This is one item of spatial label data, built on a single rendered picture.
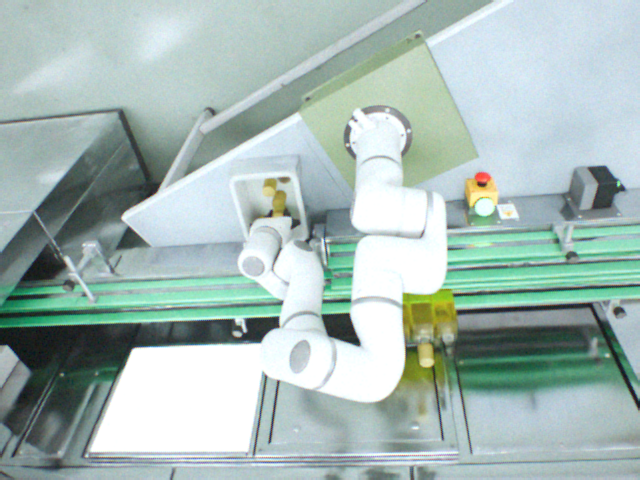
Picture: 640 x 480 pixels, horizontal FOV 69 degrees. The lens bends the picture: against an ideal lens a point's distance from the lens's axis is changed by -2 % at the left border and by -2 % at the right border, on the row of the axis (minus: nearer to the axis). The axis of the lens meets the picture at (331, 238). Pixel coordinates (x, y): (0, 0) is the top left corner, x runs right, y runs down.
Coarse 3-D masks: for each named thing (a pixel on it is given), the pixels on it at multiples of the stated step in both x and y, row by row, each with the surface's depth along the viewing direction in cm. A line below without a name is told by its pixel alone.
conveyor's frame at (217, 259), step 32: (352, 224) 127; (448, 224) 122; (512, 224) 119; (544, 224) 118; (576, 224) 117; (608, 224) 117; (64, 256) 147; (128, 256) 143; (160, 256) 141; (192, 256) 139; (224, 256) 138
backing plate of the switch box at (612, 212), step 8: (568, 200) 123; (576, 208) 121; (608, 208) 119; (616, 208) 119; (576, 216) 118; (584, 216) 118; (592, 216) 118; (600, 216) 117; (608, 216) 117; (616, 216) 117
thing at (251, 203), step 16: (240, 176) 117; (256, 176) 117; (272, 176) 117; (288, 176) 116; (240, 192) 124; (256, 192) 129; (288, 192) 128; (240, 208) 124; (256, 208) 132; (272, 208) 132; (288, 208) 132; (304, 224) 126; (304, 240) 130
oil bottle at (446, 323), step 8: (432, 296) 121; (440, 296) 121; (448, 296) 121; (432, 304) 120; (440, 304) 119; (448, 304) 119; (440, 312) 117; (448, 312) 117; (440, 320) 115; (448, 320) 115; (456, 320) 115; (440, 328) 114; (448, 328) 113; (456, 328) 114; (440, 336) 115; (456, 336) 115
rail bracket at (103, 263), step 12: (96, 240) 132; (84, 252) 130; (96, 252) 133; (72, 264) 123; (84, 264) 128; (96, 264) 136; (108, 264) 137; (72, 276) 123; (72, 288) 121; (84, 288) 128; (96, 300) 132
